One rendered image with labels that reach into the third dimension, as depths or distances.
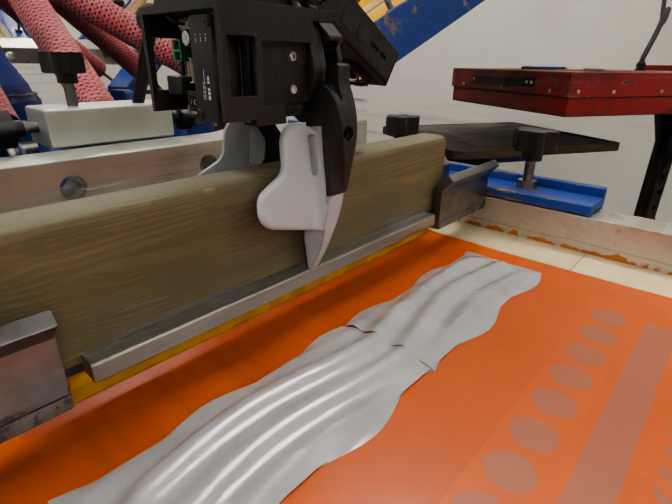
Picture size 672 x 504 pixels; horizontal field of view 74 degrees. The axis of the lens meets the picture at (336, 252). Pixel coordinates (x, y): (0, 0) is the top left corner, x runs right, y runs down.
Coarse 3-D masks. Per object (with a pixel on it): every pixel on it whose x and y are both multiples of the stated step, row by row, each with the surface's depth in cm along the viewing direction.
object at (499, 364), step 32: (384, 256) 41; (416, 256) 41; (448, 256) 41; (512, 256) 42; (320, 288) 35; (352, 288) 35; (384, 288) 35; (544, 288) 36; (576, 288) 36; (608, 288) 36; (512, 320) 31; (544, 320) 31; (576, 320) 31; (448, 352) 28; (480, 352) 28; (512, 352) 28; (544, 352) 28; (480, 384) 25; (512, 384) 25
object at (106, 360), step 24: (432, 216) 40; (360, 240) 34; (384, 240) 35; (336, 264) 31; (240, 288) 27; (264, 288) 27; (288, 288) 28; (192, 312) 24; (216, 312) 24; (240, 312) 26; (144, 336) 22; (168, 336) 22; (192, 336) 24; (96, 360) 20; (120, 360) 21; (144, 360) 22
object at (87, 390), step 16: (368, 256) 38; (336, 272) 35; (304, 288) 33; (272, 304) 31; (240, 320) 29; (208, 336) 27; (176, 352) 26; (128, 368) 24; (144, 368) 25; (96, 384) 23; (112, 384) 23; (80, 400) 22
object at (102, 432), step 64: (256, 320) 31; (320, 320) 31; (128, 384) 25; (192, 384) 25; (448, 384) 25; (0, 448) 21; (64, 448) 21; (128, 448) 21; (384, 448) 21; (448, 448) 21
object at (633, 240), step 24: (480, 216) 49; (504, 216) 47; (528, 216) 45; (552, 216) 44; (576, 216) 42; (600, 216) 42; (624, 216) 42; (552, 240) 44; (576, 240) 43; (600, 240) 41; (624, 240) 40; (648, 240) 39; (648, 264) 39
